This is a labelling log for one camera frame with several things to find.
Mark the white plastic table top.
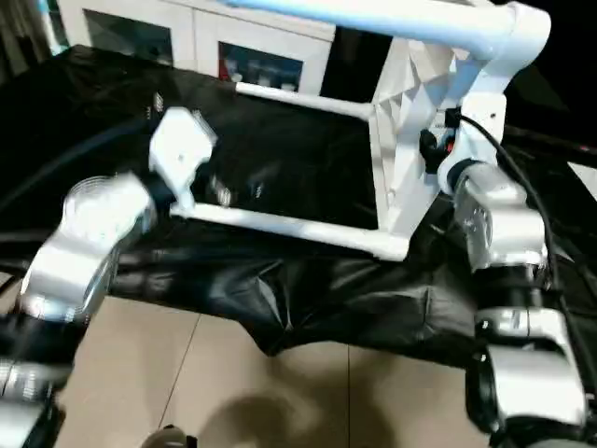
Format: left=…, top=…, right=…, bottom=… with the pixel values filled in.
left=367, top=0, right=554, bottom=262

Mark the white plastic table leg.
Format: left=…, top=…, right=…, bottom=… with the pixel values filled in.
left=169, top=199, right=391, bottom=256
left=222, top=0, right=519, bottom=55
left=235, top=81, right=377, bottom=118

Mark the black work mat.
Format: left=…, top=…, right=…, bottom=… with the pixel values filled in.
left=0, top=44, right=597, bottom=370

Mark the black backdrop cloth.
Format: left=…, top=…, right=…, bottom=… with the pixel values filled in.
left=321, top=0, right=597, bottom=160

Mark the white flat board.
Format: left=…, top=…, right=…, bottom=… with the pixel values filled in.
left=566, top=161, right=597, bottom=197

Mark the white glass-door sideboard cabinet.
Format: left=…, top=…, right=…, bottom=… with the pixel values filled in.
left=58, top=0, right=337, bottom=97

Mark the grey metal rack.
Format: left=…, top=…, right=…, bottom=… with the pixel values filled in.
left=0, top=0, right=71, bottom=76

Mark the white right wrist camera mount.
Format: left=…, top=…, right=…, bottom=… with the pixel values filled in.
left=436, top=91, right=508, bottom=195

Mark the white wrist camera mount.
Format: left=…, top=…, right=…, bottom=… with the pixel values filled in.
left=436, top=91, right=508, bottom=195
left=147, top=105, right=220, bottom=212

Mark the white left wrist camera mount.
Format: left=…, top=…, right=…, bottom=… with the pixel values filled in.
left=147, top=105, right=220, bottom=212

